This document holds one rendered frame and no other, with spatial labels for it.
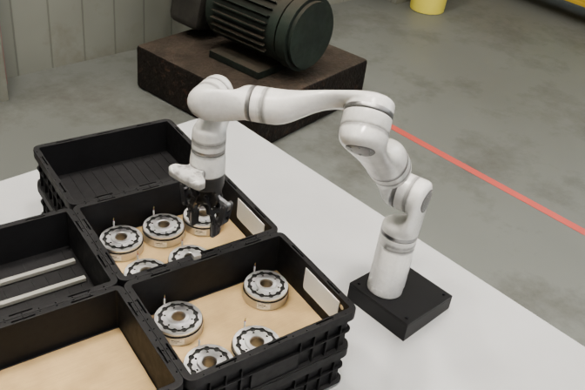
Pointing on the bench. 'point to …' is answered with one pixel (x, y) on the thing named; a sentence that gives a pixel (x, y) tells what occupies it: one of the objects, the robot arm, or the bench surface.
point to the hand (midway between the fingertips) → (204, 224)
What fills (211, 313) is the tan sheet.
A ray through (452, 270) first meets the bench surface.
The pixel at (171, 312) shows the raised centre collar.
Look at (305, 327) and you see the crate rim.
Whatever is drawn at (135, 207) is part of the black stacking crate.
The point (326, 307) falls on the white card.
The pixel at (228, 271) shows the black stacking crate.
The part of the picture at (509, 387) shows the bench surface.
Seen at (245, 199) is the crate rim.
